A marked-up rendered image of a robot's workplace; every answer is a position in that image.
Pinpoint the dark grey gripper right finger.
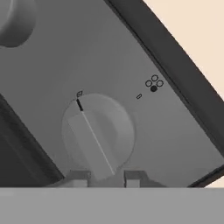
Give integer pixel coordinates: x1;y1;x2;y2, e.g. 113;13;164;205
123;170;167;188

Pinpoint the grey stove with black hob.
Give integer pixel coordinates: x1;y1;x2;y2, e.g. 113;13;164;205
0;0;224;188

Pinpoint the grey round stove knob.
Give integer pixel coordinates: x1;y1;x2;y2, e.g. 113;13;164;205
60;93;137;181
0;0;38;49

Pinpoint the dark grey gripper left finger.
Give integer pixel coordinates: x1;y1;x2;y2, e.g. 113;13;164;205
45;170;92;188

